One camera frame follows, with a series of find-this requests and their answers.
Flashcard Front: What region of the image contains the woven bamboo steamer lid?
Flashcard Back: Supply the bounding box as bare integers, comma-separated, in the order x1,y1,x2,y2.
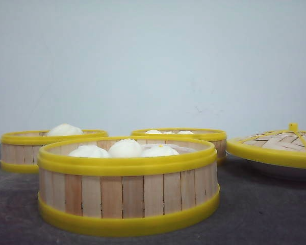
226,122,306,169

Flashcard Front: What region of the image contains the small left white bun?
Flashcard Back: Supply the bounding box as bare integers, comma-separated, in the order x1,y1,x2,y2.
145,129,162,134

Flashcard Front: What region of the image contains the front right white bun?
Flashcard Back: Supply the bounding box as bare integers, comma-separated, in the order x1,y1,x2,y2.
140,145,179,157

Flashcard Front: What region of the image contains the small right white bun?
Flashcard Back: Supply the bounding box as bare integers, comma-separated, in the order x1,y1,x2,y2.
177,130,194,135

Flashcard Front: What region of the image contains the front middle white bun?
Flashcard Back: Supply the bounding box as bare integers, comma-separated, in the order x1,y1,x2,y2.
108,138,142,158

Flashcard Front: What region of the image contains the front left white bun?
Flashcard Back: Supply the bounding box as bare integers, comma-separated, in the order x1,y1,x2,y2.
68,145,110,158

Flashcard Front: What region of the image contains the front bamboo steamer tray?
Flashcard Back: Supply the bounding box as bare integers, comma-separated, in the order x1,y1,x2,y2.
38,135,220,237

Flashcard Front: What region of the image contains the large white bun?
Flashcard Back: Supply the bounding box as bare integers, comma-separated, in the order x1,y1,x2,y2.
47,124,84,136

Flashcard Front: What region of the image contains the white plate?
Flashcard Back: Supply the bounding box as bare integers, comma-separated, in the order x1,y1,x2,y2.
228,150,306,181

